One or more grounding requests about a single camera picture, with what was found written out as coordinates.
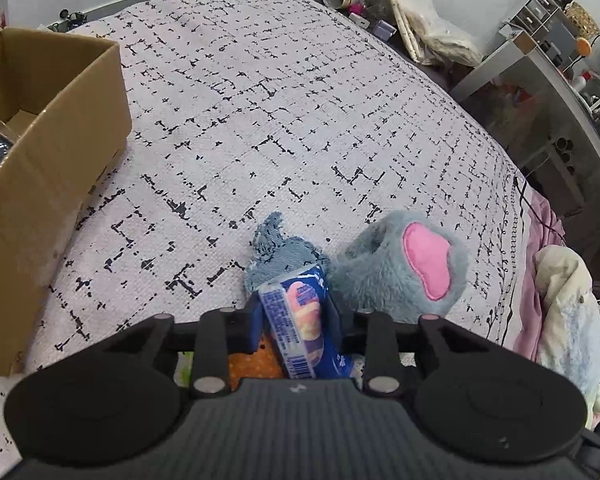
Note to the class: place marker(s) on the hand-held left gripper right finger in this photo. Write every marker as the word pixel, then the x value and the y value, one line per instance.
pixel 326 327

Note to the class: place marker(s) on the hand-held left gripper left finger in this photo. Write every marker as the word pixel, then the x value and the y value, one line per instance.
pixel 253 327

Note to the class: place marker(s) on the blue plastic snack packet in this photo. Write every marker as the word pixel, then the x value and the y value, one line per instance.
pixel 296 320

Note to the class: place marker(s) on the orange dotted cloth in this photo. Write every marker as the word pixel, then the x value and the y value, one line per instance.
pixel 252 365

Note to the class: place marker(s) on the blue denim cloth scrap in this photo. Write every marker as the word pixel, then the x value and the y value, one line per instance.
pixel 280 255

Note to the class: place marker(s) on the green floral cloth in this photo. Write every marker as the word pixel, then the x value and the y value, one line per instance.
pixel 185 367

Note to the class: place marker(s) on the grey plush slipper pink paw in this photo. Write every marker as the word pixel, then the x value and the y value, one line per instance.
pixel 390 275

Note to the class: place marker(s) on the pink bed sheet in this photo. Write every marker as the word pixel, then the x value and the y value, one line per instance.
pixel 532 305

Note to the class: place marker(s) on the white black-patterned bed blanket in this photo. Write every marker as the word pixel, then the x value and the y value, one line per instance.
pixel 280 110

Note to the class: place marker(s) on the cream and blue blanket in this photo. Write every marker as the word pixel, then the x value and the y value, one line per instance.
pixel 575 330

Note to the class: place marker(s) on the brown cardboard box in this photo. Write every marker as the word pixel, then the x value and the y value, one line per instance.
pixel 55 170

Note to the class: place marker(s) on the white side table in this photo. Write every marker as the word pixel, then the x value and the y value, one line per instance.
pixel 540 110

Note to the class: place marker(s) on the beige tote bag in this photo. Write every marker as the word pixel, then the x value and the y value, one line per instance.
pixel 432 25

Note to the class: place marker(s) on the grey drawer organizer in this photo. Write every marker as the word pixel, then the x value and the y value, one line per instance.
pixel 542 20

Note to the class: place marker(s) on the orange ball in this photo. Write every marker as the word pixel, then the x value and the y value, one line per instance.
pixel 583 46

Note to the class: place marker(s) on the wicker basket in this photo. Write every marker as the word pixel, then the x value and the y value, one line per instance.
pixel 582 19

